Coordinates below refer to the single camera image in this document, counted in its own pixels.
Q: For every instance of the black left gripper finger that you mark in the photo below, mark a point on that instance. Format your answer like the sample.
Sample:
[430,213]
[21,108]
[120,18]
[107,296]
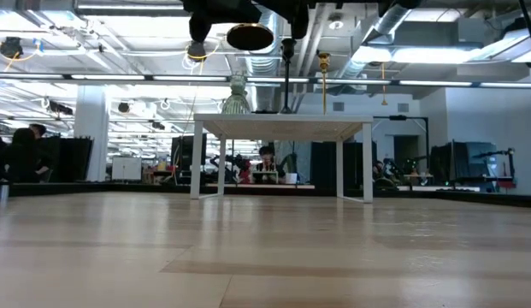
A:
[200,30]

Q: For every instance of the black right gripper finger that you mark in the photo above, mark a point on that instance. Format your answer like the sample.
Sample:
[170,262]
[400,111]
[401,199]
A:
[300,23]

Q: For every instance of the tall black candlestick holder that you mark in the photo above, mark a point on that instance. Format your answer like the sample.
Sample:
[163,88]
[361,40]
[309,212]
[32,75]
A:
[287,49]

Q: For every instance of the tall brass candlestick holder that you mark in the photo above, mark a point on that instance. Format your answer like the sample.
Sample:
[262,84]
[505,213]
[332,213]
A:
[250,38]
[324,60]

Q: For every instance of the clear glass candle holder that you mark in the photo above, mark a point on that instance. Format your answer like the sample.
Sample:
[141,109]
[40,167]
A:
[236,104]

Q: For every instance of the white perforated riser table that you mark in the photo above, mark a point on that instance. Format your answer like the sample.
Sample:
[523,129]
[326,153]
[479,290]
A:
[282,126]

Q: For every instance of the white cup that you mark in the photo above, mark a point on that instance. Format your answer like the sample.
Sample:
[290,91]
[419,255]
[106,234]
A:
[290,178]

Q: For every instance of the white cabinet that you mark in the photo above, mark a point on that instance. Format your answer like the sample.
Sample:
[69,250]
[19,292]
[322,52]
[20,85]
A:
[126,168]

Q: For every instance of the black partition panel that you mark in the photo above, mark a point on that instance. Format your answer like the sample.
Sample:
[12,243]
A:
[72,158]

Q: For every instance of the black overhead camera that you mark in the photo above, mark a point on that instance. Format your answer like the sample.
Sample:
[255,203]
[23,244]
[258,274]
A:
[10,47]
[196,51]

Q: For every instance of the silver ventilation duct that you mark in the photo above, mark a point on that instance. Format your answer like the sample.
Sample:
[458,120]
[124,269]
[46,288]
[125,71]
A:
[265,64]

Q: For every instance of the overhead frame light bar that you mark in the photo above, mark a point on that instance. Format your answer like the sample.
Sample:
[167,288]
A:
[119,77]

